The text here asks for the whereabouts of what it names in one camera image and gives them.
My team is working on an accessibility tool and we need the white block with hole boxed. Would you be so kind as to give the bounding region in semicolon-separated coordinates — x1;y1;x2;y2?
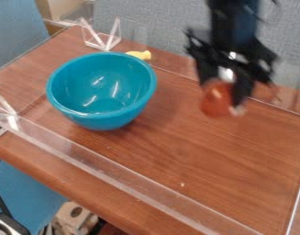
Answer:
53;201;98;235

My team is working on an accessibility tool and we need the brown capped toy mushroom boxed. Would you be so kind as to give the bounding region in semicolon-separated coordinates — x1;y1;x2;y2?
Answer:
199;79;247;118

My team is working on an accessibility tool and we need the clear acrylic corner bracket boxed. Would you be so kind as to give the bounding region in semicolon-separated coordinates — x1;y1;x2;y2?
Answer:
81;17;123;51

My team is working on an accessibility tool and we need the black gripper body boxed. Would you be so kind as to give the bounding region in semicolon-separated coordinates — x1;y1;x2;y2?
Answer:
185;28;279;84

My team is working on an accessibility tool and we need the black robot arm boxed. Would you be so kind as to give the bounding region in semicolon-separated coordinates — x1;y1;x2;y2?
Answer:
185;0;278;108

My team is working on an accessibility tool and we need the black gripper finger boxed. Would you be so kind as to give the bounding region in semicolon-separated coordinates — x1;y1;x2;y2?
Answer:
195;54;218;85
233;68;255;107

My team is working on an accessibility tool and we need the clear acrylic front barrier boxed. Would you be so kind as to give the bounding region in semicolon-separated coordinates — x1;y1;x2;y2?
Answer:
0;95;262;235

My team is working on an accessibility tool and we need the yellow toy object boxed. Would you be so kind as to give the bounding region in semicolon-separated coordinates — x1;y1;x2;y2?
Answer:
127;50;153;61

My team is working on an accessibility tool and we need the blue plastic bowl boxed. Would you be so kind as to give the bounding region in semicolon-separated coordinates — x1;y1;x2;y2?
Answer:
46;52;158;130

